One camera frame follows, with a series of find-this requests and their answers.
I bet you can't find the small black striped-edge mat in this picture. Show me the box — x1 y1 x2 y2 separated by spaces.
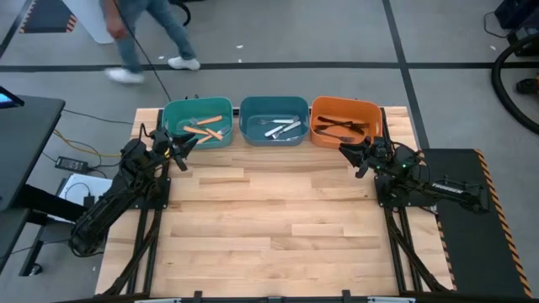
19 0 79 35

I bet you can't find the orange plastic bin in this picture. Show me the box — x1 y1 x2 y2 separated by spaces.
310 95 383 151

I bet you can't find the teal green plastic bin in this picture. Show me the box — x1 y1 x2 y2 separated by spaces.
161 96 234 151

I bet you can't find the black equipment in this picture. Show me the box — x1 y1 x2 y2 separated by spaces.
494 0 539 58

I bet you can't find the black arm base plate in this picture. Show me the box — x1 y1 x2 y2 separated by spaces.
374 174 439 209
109 176 172 210

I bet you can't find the yellow floor cable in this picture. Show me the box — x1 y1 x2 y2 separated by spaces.
51 127 123 159

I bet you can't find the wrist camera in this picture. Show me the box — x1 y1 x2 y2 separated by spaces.
147 127 173 148
370 136 397 159

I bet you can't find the thick black hose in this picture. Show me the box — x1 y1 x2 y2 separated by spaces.
490 33 539 136

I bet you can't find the white paper sheet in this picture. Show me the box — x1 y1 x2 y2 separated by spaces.
56 173 118 224

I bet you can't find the dark blue plastic bin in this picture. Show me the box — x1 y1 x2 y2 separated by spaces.
238 95 311 147

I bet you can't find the black desk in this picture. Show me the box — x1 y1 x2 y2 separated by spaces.
0 94 113 279

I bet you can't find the black monitor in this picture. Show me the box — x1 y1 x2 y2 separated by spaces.
0 85 25 110

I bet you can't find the thin black hanging cable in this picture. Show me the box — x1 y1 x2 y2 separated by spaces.
112 0 174 103

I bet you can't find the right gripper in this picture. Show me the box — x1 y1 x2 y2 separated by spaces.
339 142 408 180

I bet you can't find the black table frame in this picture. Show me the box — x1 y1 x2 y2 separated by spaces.
95 107 454 303

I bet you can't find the small black floor object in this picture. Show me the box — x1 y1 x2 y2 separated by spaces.
515 77 539 96

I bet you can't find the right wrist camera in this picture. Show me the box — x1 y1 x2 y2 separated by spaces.
370 136 397 159

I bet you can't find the large black striped-edge mat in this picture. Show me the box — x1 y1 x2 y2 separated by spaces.
420 147 535 299

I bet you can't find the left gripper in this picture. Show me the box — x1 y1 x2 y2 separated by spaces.
157 136 199 173

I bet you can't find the person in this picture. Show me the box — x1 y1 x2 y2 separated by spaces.
99 0 202 85

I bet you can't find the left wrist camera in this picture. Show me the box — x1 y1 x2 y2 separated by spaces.
147 127 173 148

